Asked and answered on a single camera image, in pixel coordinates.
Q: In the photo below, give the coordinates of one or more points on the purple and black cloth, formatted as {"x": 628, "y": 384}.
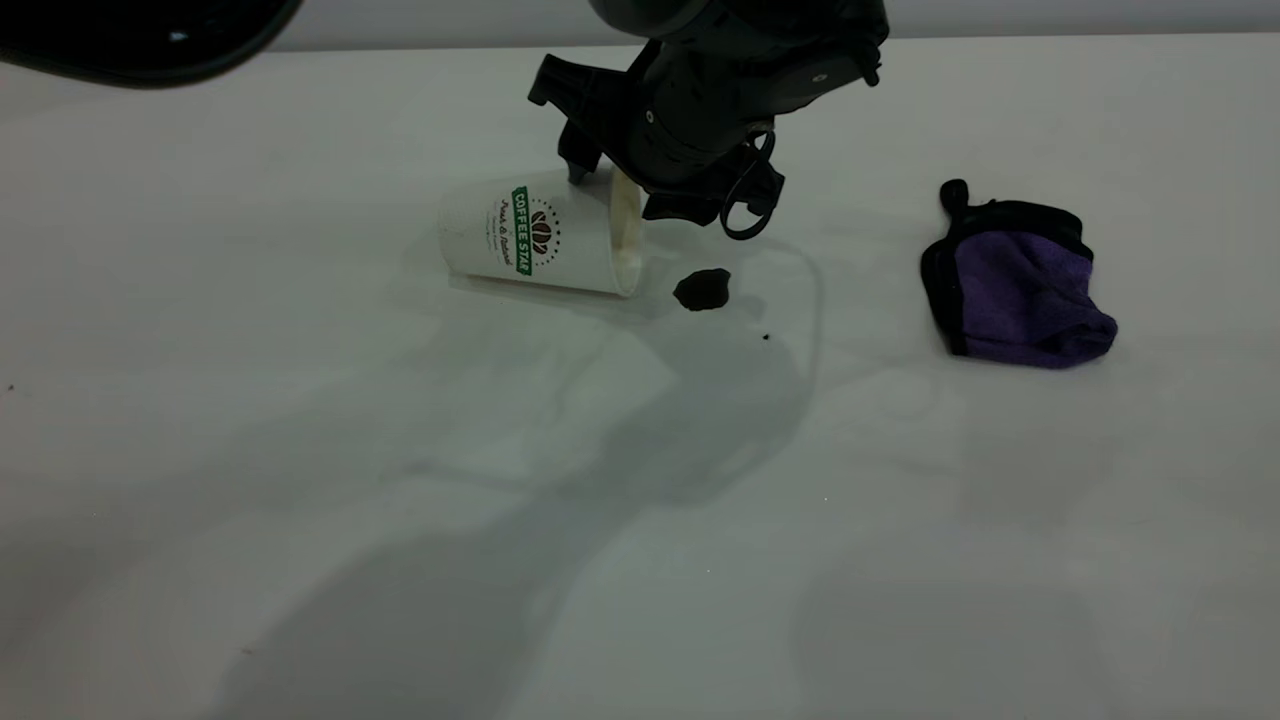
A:
{"x": 1020, "y": 295}

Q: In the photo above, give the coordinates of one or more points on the white paper coffee cup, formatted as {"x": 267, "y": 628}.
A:
{"x": 580, "y": 235}

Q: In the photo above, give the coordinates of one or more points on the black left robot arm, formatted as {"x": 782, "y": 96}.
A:
{"x": 150, "y": 40}

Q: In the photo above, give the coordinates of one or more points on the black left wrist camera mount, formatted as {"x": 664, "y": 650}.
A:
{"x": 825, "y": 50}

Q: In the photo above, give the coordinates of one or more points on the dark coffee spill puddle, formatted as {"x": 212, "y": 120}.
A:
{"x": 703, "y": 290}

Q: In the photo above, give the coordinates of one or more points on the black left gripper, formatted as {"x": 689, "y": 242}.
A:
{"x": 690, "y": 110}

